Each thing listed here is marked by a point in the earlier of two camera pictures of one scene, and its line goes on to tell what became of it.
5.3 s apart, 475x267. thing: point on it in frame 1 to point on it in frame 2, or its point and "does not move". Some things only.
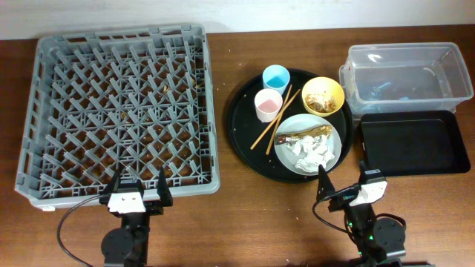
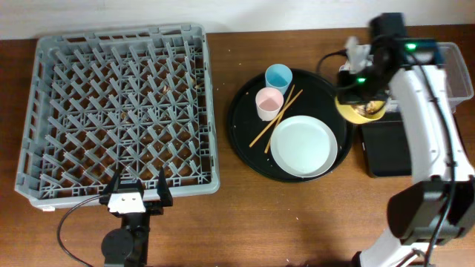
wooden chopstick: [274, 119] does not move
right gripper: [325, 185] to [344, 96]
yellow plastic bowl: [322, 96] to [351, 115]
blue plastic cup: [277, 77] does not move
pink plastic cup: [267, 103] does not move
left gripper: [156, 207] does not move
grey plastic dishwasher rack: [125, 101] does not move
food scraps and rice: [321, 102] to [369, 107]
